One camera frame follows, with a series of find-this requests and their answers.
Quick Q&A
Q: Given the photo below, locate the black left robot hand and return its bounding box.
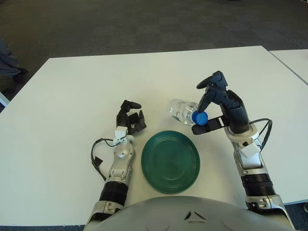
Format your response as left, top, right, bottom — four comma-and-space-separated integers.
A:
115, 100, 147, 135

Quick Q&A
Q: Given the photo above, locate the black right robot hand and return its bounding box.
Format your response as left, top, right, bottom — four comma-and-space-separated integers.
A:
192, 70, 249, 135

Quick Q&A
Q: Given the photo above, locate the clear bottle with blue cap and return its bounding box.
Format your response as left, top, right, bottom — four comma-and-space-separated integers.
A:
169, 98, 209, 127

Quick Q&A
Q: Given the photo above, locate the green round plate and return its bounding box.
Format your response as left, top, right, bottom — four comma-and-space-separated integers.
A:
141, 130, 201, 195

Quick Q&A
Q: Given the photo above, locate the grey robot torso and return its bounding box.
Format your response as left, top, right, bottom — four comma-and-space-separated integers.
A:
84, 196, 289, 231

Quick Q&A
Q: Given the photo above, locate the white furniture corner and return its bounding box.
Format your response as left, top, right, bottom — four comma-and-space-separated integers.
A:
0, 91, 10, 106

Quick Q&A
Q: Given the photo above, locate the person in blue jeans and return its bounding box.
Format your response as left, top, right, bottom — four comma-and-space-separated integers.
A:
0, 38, 28, 77

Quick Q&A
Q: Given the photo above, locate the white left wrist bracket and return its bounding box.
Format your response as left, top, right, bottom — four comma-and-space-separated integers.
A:
113, 127, 128, 146

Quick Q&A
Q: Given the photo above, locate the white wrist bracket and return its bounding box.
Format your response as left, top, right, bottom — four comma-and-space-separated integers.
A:
240, 141, 260, 159
113, 127, 128, 146

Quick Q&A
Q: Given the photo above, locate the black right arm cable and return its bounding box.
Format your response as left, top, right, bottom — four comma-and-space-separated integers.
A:
249, 118, 273, 151

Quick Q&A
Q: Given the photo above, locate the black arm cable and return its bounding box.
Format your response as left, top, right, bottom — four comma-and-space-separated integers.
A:
90, 137, 126, 181
249, 118, 273, 151

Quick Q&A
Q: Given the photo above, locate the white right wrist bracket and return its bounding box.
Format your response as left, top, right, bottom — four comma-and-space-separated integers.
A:
240, 141, 260, 159

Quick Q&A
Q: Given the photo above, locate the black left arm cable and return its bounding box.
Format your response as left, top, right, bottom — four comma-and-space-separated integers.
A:
90, 137, 126, 181

